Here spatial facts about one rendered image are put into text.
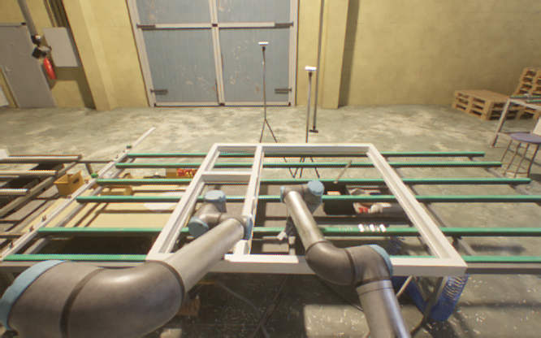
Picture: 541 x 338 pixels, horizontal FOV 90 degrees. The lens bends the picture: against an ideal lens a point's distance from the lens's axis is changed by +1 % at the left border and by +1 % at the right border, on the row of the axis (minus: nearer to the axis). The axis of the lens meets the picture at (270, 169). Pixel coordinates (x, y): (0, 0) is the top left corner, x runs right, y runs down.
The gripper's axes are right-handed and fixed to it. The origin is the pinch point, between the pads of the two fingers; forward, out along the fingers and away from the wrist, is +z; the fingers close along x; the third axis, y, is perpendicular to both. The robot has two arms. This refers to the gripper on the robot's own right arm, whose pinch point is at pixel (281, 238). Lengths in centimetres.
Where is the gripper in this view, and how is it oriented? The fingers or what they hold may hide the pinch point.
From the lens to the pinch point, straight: 144.9
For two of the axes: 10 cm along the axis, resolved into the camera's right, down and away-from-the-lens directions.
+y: -7.8, -4.5, 4.4
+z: -6.3, 5.8, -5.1
